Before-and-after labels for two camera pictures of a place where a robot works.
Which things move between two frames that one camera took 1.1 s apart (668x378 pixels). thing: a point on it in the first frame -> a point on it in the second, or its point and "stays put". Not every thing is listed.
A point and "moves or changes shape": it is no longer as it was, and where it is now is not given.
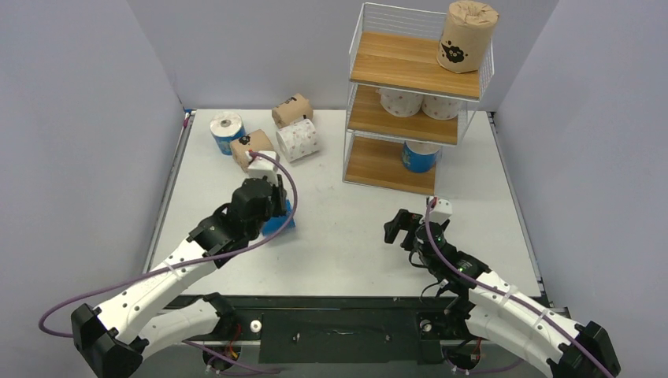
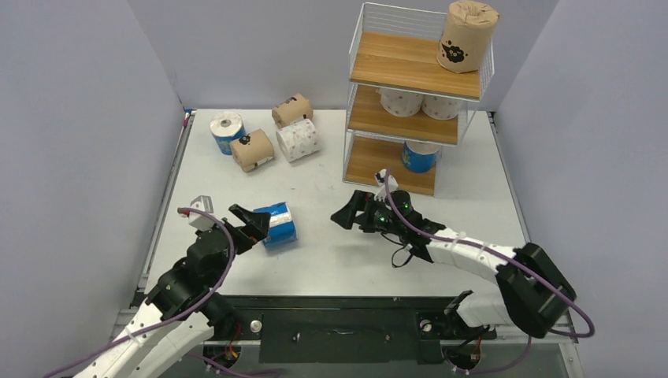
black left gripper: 279,193 -> 255,230
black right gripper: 413,226 -> 362,210
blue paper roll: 275,224 moves or changes shape
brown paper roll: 255,142 stays put
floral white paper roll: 400,102 stays put
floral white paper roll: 298,139 stays put
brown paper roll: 466,35 stays put
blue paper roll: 226,127 stays put
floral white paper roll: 439,108 stays put
